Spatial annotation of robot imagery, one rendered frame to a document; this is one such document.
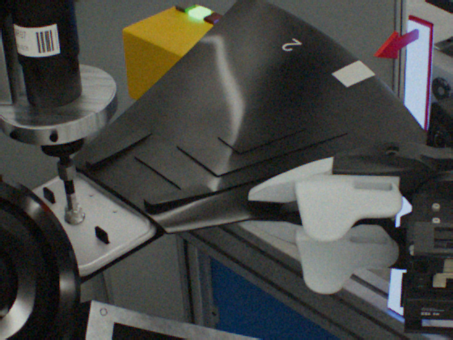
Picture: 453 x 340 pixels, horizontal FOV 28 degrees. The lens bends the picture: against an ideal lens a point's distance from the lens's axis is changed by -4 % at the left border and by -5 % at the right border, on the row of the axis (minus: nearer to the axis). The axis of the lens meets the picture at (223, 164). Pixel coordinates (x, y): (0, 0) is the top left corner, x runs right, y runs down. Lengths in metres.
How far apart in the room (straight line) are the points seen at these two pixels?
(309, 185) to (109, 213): 0.12
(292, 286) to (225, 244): 0.11
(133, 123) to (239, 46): 0.11
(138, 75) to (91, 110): 0.55
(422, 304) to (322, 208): 0.08
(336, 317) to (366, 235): 0.45
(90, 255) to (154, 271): 1.24
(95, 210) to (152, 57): 0.46
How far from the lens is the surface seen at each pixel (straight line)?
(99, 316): 0.66
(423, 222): 0.53
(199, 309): 1.24
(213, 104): 0.64
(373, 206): 0.53
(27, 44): 0.49
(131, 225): 0.55
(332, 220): 0.52
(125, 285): 1.74
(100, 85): 0.52
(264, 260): 1.06
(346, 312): 1.00
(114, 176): 0.58
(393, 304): 0.95
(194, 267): 1.20
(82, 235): 0.55
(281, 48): 0.69
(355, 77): 0.69
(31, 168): 1.48
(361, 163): 0.54
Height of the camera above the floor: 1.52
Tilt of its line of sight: 35 degrees down
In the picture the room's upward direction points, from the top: 3 degrees counter-clockwise
